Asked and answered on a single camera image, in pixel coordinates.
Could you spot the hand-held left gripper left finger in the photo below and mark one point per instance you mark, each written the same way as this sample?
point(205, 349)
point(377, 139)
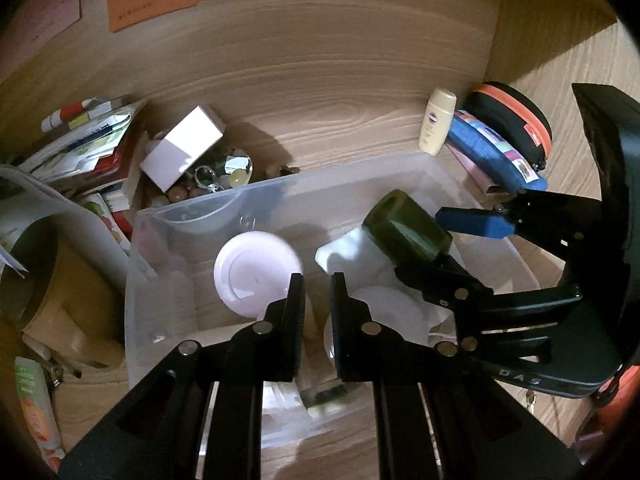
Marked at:
point(296, 310)

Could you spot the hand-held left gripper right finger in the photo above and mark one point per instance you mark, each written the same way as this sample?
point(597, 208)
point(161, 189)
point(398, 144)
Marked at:
point(340, 310)

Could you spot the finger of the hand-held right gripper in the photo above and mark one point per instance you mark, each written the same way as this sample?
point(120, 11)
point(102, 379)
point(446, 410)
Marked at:
point(475, 222)
point(450, 280)

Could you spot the white translucent plastic jar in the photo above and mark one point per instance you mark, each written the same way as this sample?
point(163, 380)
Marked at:
point(395, 315)

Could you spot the white paper pouch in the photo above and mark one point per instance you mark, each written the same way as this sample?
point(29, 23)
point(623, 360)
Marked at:
point(345, 255)

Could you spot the dark green glass bottle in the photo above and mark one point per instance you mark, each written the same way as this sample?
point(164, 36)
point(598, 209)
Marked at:
point(405, 230)

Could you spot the clear plastic storage box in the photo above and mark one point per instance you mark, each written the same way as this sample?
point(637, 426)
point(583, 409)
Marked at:
point(170, 280)

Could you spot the flat pink box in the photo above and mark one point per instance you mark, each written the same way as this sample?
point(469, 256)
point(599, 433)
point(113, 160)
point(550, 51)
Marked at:
point(472, 172)

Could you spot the blue zip pouch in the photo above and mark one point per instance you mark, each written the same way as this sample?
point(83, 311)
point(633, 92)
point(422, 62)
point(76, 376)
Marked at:
point(492, 152)

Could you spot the cream lotion bottle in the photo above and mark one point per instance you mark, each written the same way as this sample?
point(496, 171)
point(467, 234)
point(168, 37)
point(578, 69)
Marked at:
point(438, 120)

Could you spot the black and orange case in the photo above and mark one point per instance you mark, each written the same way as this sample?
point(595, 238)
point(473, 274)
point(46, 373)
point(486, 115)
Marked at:
point(510, 110)

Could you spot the clear bowl of trinkets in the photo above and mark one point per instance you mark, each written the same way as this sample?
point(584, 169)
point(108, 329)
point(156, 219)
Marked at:
point(200, 210)

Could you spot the heart-shaped mirror charm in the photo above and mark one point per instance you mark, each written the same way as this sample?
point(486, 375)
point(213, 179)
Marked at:
point(238, 165)

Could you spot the small white cardboard box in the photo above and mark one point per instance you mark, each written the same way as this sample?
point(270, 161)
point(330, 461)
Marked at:
point(182, 147)

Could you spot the curved white sheet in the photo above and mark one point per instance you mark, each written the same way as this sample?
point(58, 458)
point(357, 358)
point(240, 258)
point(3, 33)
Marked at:
point(75, 220)

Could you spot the brown mug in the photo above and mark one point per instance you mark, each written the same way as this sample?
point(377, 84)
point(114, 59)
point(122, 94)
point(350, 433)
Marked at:
point(55, 290)

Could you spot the small cosmetic tubes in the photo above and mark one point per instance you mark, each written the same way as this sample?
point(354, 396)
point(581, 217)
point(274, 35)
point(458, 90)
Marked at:
point(50, 360)

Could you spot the stack of books and papers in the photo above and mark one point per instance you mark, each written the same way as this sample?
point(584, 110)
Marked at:
point(90, 145)

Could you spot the orange and green tube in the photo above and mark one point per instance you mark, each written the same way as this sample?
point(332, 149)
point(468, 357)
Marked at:
point(35, 410)

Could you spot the pink paper note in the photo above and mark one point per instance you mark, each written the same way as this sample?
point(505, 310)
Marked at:
point(35, 15)

